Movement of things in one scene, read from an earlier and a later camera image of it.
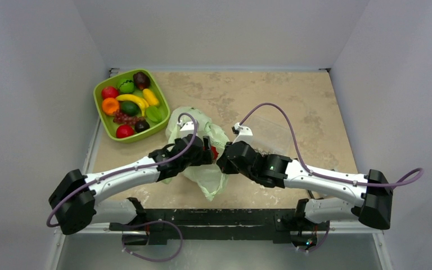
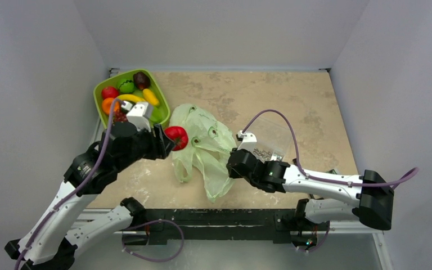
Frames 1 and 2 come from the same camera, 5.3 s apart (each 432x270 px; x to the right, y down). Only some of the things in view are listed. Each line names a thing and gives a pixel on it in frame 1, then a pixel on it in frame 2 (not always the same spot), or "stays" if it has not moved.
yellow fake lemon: x=151 y=99 stays
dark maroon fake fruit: x=141 y=80 stays
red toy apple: x=214 y=152 to x=178 y=135
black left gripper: x=204 y=156 to x=161 y=145
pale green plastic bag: x=184 y=121 stays
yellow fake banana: x=143 y=103 stays
